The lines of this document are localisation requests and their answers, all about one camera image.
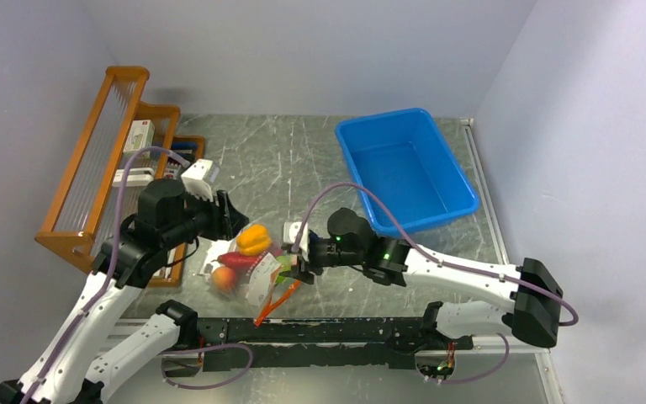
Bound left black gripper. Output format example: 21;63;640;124
162;183;251;248

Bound yellow fake bell pepper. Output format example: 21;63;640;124
236;224;273;257

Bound clear zip top bag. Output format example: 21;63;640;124
208;244;301;327

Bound blue plastic bin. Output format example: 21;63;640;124
335;108;479;237

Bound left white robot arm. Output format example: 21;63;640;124
0;178;250;403

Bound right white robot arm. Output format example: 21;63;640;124
283;208;563;348

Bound green fake fruit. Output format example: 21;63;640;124
276;254;297;276

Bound red fake chili pepper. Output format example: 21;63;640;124
216;252;259;270

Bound fake peach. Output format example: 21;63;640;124
210;266;238;294

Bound white blister pack card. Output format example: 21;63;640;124
196;255;218;279

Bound blue marker pens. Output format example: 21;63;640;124
171;141;198;162

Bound white flat device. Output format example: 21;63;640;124
112;167;155;188

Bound white box with red label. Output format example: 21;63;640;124
122;120;155;158

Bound orange wooden rack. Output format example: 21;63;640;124
34;66;205;273

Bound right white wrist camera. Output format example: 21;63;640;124
283;221;310;257

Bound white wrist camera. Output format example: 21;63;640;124
283;221;310;257
180;158;220;201

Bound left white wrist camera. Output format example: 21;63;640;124
180;158;220;201

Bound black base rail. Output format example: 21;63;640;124
198;316;474;371

